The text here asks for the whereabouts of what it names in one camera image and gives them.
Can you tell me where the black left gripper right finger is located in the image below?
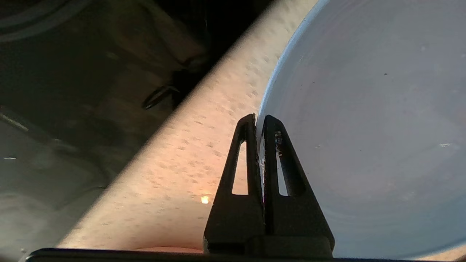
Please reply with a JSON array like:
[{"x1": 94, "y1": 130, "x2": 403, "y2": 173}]
[{"x1": 261, "y1": 115, "x2": 335, "y2": 257}]

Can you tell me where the blue grey plate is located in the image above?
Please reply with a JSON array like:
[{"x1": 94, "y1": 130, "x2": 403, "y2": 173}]
[{"x1": 256, "y1": 0, "x2": 466, "y2": 261}]

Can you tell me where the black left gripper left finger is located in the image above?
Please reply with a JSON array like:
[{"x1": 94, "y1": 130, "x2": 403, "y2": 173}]
[{"x1": 203, "y1": 114, "x2": 265, "y2": 254}]

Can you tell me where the black induction cooktop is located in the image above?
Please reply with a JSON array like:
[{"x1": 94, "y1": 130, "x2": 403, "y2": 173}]
[{"x1": 0, "y1": 0, "x2": 274, "y2": 254}]

